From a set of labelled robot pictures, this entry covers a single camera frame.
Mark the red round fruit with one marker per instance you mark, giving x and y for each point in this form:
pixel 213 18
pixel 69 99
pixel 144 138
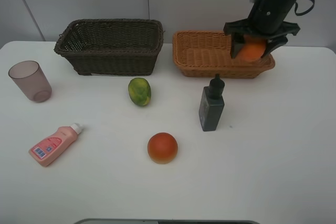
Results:
pixel 162 148

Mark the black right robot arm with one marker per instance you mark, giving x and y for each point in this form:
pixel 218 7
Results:
pixel 302 7

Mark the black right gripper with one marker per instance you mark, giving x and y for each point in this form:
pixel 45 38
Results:
pixel 265 20

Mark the dark green pump bottle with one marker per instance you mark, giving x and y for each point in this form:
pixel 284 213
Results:
pixel 212 104

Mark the translucent purple plastic cup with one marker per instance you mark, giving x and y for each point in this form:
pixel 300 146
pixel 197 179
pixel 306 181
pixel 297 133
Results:
pixel 29 77

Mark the pink lotion bottle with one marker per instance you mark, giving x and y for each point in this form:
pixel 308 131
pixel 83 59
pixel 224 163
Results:
pixel 51 147

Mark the orange tangerine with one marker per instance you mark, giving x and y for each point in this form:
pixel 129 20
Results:
pixel 253 49

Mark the orange wicker basket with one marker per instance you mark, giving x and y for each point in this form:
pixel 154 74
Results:
pixel 206 53

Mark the green mango fruit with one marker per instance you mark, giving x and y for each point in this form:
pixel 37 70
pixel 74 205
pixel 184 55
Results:
pixel 139 91

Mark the dark brown wicker basket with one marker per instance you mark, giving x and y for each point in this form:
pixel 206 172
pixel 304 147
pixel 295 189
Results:
pixel 111 47

